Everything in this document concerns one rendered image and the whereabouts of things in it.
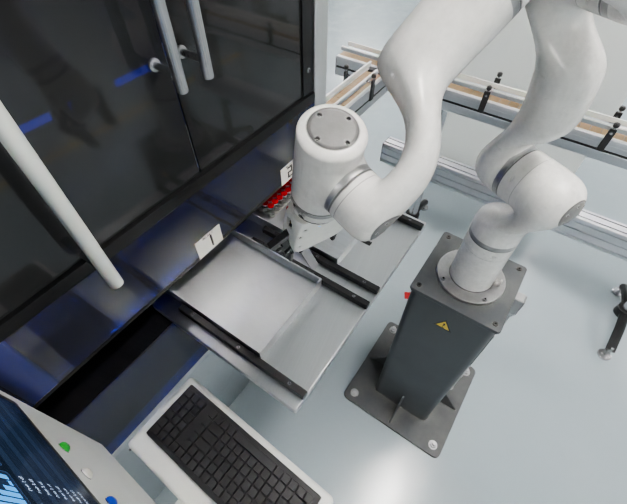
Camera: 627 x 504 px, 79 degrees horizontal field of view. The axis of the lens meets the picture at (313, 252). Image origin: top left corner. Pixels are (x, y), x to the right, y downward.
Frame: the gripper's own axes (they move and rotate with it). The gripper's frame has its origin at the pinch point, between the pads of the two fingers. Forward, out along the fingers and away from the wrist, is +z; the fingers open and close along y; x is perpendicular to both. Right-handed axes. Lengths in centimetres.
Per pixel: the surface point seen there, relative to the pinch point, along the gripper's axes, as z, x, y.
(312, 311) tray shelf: 32.6, -6.6, 0.5
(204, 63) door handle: -17.1, 30.8, -4.4
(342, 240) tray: 38.3, 9.0, 20.6
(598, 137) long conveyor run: 38, 0, 128
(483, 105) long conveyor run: 48, 37, 109
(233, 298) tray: 35.5, 7.2, -15.9
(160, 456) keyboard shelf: 34, -19, -46
